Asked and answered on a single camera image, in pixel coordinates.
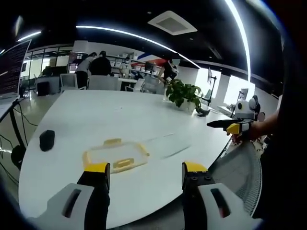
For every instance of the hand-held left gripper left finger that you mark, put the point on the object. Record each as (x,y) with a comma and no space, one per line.
(72,215)

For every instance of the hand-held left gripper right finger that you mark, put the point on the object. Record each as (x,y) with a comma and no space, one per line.
(199,208)

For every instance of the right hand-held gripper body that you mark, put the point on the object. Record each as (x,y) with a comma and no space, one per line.
(243,109)

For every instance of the person's right hand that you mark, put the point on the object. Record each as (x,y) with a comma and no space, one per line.
(255,130)

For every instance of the grey dish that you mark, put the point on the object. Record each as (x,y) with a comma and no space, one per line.
(203,112)

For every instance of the grey mesh office chair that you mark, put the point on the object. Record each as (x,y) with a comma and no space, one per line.
(239,172)

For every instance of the white planter pot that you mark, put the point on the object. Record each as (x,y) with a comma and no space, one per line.
(188,106)

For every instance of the green potted plant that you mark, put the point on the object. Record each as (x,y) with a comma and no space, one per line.
(184,92)

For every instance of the long ceiling light strip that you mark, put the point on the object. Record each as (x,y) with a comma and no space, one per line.
(134,36)
(243,36)

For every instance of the clear container lid yellow clasps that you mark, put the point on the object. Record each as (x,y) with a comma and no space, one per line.
(115,153)

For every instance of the white office chair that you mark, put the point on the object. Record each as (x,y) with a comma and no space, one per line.
(69,82)
(153,85)
(104,83)

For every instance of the black desk leg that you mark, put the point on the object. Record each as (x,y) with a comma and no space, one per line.
(18,124)

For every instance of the white ceiling air vent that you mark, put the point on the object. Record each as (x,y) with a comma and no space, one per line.
(172,22)

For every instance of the white storage shelving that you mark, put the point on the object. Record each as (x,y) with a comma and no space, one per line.
(139,65)

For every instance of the black storage box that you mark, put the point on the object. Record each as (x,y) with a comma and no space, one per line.
(43,88)

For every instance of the large dark display screen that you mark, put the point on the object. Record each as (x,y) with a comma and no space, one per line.
(13,69)

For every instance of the short ceiling light strip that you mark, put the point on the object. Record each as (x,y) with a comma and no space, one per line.
(29,36)

